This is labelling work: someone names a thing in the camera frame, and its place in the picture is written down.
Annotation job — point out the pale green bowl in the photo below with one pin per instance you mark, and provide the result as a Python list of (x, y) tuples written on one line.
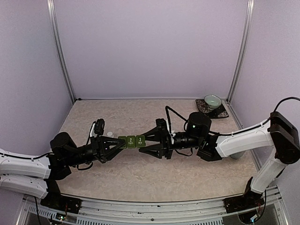
[(212, 101)]

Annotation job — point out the left aluminium frame post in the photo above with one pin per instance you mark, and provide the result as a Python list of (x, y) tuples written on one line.
[(59, 49)]

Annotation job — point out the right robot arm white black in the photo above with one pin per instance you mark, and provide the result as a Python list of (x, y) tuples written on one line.
[(275, 132)]

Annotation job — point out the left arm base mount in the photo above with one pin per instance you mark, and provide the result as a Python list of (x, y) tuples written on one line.
[(62, 203)]

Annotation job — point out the green pill organizer box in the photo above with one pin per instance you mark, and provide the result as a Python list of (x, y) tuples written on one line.
[(133, 141)]

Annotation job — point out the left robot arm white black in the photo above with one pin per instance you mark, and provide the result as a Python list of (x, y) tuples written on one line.
[(38, 175)]

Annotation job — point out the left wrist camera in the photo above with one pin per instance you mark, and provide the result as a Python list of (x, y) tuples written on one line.
[(99, 127)]

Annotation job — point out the front aluminium rail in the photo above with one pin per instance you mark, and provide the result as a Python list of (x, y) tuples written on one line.
[(201, 212)]

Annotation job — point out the black patterned tray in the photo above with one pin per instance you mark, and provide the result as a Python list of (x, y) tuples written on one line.
[(218, 113)]

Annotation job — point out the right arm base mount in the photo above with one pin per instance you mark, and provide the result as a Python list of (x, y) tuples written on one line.
[(239, 203)]

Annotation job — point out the white pill bottle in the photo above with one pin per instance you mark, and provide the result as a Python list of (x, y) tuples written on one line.
[(110, 134)]

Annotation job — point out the aluminium frame post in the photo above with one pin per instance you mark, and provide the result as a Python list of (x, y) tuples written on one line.
[(242, 49), (59, 49)]

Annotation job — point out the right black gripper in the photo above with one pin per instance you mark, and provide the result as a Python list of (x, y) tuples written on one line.
[(162, 136)]

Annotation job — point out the light blue mug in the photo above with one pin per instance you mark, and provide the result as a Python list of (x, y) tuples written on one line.
[(237, 155)]

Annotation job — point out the right aluminium frame post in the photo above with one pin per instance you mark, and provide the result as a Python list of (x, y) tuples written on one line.
[(242, 49)]

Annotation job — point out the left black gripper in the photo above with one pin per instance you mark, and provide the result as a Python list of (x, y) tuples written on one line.
[(99, 147)]

